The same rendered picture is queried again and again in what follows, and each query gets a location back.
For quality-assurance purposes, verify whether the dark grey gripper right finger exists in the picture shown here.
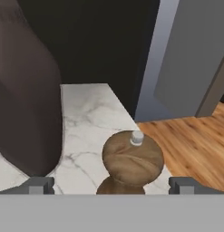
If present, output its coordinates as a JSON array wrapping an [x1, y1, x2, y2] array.
[[168, 176, 224, 195]]

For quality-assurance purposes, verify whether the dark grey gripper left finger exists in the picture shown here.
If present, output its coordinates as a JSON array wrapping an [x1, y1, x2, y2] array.
[[0, 176, 55, 195]]

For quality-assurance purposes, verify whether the grey cabinet side panel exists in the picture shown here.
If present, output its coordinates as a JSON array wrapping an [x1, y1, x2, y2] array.
[[133, 0, 180, 123]]

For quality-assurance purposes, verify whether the grey cabinet door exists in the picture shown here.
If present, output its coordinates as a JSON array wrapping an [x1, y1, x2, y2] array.
[[154, 0, 224, 119]]

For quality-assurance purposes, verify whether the brown wooden pepper mill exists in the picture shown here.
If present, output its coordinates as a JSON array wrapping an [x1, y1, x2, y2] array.
[[95, 130, 164, 195]]

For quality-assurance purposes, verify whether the dark brown rounded bottle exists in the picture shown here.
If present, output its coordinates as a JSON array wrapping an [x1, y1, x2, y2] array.
[[0, 0, 63, 178]]

